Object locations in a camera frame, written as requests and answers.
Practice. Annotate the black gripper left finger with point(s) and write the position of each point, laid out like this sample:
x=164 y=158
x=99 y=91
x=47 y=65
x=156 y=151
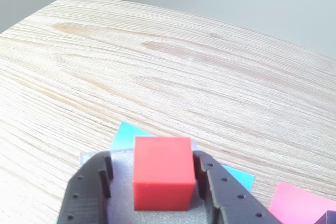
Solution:
x=84 y=195

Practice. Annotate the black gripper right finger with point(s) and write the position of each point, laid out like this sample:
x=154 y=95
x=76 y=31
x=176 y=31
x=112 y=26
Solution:
x=231 y=197

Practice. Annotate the large grey square block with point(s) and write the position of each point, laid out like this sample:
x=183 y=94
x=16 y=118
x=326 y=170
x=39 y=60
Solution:
x=123 y=176

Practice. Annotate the pink paper sheet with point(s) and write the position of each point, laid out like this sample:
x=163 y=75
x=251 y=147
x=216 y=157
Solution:
x=296 y=203

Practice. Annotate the blue paper sheet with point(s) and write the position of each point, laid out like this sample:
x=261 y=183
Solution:
x=126 y=137

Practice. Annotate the small red cube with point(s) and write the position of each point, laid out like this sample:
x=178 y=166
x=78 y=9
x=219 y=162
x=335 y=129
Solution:
x=162 y=169

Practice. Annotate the medium black square block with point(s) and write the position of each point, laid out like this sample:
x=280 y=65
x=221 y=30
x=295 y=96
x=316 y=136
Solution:
x=326 y=218

